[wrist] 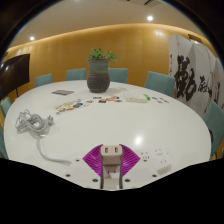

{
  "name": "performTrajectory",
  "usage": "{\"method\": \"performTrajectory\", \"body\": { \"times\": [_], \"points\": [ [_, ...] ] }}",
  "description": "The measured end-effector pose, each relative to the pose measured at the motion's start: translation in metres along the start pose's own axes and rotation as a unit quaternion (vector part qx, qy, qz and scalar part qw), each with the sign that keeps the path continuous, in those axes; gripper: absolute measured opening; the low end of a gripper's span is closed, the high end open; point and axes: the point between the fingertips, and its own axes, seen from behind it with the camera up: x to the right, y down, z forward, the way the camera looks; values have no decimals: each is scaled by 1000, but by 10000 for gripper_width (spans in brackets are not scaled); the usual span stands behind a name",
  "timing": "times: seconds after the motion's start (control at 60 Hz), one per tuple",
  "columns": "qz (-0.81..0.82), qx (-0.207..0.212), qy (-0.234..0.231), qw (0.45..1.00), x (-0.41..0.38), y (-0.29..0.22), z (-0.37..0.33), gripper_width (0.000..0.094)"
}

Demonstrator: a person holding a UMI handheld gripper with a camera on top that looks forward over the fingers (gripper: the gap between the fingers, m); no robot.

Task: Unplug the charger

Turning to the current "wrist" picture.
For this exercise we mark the small white charger block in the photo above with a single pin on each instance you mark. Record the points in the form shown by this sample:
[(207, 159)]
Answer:
[(111, 156)]

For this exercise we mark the black flat screen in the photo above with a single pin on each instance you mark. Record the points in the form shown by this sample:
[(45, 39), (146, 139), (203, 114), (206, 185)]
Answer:
[(13, 75)]

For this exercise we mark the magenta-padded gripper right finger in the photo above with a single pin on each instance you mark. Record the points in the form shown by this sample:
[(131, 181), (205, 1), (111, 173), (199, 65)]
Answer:
[(130, 160)]

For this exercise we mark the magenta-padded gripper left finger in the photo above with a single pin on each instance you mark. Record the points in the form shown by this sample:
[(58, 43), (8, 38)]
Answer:
[(91, 160)]

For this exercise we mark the group of ceiling lights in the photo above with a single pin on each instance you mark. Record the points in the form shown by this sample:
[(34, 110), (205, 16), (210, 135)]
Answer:
[(150, 18)]

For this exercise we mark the dark grey booklet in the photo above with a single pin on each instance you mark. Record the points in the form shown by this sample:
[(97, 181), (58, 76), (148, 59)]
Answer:
[(62, 92)]

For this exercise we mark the calligraphy folding screen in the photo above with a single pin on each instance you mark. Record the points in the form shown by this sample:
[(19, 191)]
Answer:
[(191, 76)]

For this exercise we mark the colourful sticker sheet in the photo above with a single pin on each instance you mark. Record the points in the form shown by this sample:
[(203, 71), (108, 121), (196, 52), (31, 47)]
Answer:
[(71, 106)]

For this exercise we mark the group of teal chairs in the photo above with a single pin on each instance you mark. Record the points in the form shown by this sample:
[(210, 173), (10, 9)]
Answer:
[(160, 82)]

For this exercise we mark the flat white box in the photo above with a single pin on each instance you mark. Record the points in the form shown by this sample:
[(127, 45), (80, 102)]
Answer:
[(135, 97)]

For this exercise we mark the potted plant in grey vase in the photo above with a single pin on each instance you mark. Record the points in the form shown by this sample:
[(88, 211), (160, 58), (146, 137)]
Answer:
[(98, 78)]

